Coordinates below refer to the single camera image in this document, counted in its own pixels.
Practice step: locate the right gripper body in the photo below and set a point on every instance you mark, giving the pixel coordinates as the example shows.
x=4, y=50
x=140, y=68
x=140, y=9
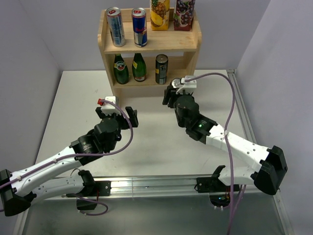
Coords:
x=181, y=123

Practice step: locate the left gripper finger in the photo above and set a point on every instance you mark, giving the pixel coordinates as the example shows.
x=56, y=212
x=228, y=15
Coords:
x=100, y=114
x=132, y=114

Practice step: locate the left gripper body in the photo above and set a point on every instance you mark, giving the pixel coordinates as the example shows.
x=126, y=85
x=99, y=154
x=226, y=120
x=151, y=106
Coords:
x=122, y=124

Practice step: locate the black yellow can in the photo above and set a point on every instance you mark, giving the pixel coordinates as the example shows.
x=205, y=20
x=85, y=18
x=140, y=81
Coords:
x=176, y=83
x=161, y=68

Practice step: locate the green bottle yellow label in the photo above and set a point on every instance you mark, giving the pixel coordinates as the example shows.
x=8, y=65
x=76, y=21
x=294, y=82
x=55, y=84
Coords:
x=139, y=68

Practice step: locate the perrier lychee green bottle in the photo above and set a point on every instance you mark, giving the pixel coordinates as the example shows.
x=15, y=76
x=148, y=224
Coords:
x=120, y=70

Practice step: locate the red bull can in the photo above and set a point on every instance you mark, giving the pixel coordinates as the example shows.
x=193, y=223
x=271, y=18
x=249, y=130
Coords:
x=114, y=19
x=139, y=26

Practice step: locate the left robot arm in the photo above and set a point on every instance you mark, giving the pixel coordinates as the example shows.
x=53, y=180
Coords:
x=20, y=189

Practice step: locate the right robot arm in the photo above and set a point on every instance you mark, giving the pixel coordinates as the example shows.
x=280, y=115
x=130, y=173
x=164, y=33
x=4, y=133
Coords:
x=265, y=167

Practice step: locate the wooden two-tier shelf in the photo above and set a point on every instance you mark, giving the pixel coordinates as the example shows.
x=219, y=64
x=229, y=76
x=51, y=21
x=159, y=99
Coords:
x=181, y=47

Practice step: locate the grape juice carton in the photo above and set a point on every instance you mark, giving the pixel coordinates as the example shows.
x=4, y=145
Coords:
x=183, y=15

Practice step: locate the pineapple juice carton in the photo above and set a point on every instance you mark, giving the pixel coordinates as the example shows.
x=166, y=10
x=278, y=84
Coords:
x=159, y=14

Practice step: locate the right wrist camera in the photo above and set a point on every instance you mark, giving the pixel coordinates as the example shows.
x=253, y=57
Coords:
x=188, y=82

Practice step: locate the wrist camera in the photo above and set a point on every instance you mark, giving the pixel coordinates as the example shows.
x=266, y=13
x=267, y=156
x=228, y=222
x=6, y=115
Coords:
x=188, y=82
x=106, y=106

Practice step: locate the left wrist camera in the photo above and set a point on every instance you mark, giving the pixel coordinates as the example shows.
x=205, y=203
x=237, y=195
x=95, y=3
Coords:
x=106, y=106

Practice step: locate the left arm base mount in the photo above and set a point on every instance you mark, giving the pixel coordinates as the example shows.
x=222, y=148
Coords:
x=85, y=204

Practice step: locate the aluminium rail frame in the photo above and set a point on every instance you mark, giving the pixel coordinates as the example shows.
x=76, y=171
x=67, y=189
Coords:
x=152, y=181

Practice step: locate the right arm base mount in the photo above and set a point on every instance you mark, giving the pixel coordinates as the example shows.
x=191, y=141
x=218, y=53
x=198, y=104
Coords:
x=221, y=197

